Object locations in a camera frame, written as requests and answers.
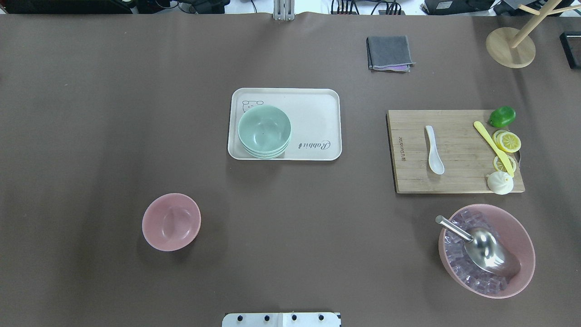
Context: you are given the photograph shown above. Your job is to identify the black box at edge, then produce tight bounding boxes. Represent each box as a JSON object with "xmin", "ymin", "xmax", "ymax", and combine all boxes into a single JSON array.
[{"xmin": 560, "ymin": 31, "xmax": 581, "ymax": 69}]

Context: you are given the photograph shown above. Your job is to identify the small pink bowl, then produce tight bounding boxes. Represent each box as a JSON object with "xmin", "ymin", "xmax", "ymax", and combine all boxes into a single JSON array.
[{"xmin": 142, "ymin": 193, "xmax": 202, "ymax": 251}]

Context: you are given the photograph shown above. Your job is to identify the white steamed bun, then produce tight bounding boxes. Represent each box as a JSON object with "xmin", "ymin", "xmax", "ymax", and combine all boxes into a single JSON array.
[{"xmin": 486, "ymin": 171, "xmax": 514, "ymax": 195}]

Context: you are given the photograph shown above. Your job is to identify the clear ice cubes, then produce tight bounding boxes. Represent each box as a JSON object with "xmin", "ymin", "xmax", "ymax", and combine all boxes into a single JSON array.
[{"xmin": 444, "ymin": 208, "xmax": 510, "ymax": 295}]

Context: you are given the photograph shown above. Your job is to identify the bamboo cutting board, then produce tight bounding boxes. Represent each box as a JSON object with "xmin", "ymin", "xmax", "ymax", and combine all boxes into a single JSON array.
[{"xmin": 386, "ymin": 109, "xmax": 496, "ymax": 194}]

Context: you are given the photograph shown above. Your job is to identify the white rabbit tray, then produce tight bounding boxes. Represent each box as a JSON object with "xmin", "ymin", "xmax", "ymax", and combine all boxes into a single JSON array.
[{"xmin": 227, "ymin": 88, "xmax": 342, "ymax": 161}]

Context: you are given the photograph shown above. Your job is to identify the lemon slice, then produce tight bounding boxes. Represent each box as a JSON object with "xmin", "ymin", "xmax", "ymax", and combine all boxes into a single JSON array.
[
  {"xmin": 492, "ymin": 156, "xmax": 517, "ymax": 173},
  {"xmin": 492, "ymin": 129, "xmax": 522, "ymax": 153}
]

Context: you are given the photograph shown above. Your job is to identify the upper lemon slice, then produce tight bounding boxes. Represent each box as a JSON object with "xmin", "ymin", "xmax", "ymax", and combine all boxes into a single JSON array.
[{"xmin": 492, "ymin": 129, "xmax": 522, "ymax": 153}]

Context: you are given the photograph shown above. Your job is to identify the aluminium frame post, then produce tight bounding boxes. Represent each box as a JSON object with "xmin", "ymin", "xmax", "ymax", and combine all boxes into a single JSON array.
[{"xmin": 273, "ymin": 0, "xmax": 295, "ymax": 21}]

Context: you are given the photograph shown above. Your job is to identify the green lime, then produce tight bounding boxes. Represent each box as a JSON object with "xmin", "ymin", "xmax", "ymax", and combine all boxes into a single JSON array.
[{"xmin": 488, "ymin": 106, "xmax": 517, "ymax": 128}]

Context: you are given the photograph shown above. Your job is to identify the wooden mug stand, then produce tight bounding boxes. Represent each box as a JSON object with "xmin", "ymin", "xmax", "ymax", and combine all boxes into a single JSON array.
[{"xmin": 486, "ymin": 0, "xmax": 581, "ymax": 69}]

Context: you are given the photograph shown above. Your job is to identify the large pink bowl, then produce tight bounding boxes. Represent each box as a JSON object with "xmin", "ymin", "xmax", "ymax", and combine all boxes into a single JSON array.
[{"xmin": 438, "ymin": 203, "xmax": 536, "ymax": 299}]

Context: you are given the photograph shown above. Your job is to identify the lower lemon slice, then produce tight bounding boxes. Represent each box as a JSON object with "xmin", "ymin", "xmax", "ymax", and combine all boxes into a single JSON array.
[{"xmin": 492, "ymin": 156, "xmax": 517, "ymax": 173}]

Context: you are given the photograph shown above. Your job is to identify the yellow plastic knife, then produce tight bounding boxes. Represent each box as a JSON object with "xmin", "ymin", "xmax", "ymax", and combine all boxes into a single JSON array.
[{"xmin": 473, "ymin": 121, "xmax": 515, "ymax": 177}]

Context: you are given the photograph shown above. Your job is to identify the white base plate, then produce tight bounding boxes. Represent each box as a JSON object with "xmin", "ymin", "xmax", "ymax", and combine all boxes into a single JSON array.
[{"xmin": 222, "ymin": 312, "xmax": 342, "ymax": 327}]

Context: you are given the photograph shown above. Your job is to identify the folded grey cloth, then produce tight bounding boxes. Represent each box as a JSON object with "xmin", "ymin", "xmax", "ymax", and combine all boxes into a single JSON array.
[{"xmin": 366, "ymin": 35, "xmax": 415, "ymax": 72}]

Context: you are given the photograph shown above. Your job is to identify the metal ice scoop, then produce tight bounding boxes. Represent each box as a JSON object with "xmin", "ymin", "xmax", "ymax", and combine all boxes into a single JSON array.
[{"xmin": 435, "ymin": 215, "xmax": 521, "ymax": 278}]

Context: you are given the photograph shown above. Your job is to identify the white ceramic spoon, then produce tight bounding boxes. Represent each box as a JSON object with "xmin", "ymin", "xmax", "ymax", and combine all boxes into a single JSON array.
[{"xmin": 425, "ymin": 125, "xmax": 445, "ymax": 175}]

